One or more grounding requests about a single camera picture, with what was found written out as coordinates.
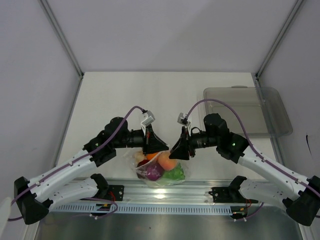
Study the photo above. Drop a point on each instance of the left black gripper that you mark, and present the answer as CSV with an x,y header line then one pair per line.
x,y
151,142

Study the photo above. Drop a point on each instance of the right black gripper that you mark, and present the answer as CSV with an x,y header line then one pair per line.
x,y
180,150

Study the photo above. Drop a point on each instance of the orange fruit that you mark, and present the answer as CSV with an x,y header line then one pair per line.
x,y
151,156

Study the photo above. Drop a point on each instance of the small garlic bulb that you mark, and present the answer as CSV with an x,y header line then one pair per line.
x,y
139,156

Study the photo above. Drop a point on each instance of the peach fruit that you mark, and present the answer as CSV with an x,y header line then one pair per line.
x,y
165,162

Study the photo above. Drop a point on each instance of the red apple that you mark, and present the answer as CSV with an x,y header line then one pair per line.
x,y
142,163

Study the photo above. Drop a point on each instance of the green lettuce leaf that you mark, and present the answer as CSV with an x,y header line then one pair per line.
x,y
176,174

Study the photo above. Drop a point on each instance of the clear zip top bag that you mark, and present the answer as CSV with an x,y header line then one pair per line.
x,y
140,172

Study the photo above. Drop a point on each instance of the purple red onion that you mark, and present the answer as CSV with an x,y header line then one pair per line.
x,y
154,172

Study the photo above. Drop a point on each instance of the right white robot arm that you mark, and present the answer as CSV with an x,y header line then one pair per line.
x,y
296,194

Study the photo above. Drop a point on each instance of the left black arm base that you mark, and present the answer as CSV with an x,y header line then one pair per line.
x,y
114,193

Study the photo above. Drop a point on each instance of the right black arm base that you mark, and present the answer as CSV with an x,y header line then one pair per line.
x,y
226,195

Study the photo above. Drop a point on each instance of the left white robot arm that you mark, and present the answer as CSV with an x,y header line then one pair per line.
x,y
37,196

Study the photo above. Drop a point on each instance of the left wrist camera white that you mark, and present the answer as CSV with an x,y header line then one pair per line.
x,y
146,119

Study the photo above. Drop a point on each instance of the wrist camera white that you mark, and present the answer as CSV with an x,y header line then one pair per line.
x,y
183,120
146,119

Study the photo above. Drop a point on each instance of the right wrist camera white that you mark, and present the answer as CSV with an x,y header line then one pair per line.
x,y
183,120

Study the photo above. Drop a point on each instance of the aluminium mounting rail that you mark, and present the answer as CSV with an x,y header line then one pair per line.
x,y
190,192

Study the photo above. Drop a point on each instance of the grey slotted cable duct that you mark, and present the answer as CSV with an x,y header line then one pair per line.
x,y
130,208

